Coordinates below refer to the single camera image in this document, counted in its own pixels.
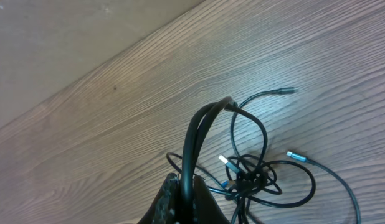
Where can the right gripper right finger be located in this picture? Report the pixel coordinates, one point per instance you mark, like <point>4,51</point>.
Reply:
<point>206,209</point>

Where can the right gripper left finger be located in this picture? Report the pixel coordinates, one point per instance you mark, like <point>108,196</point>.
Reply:
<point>163,209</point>

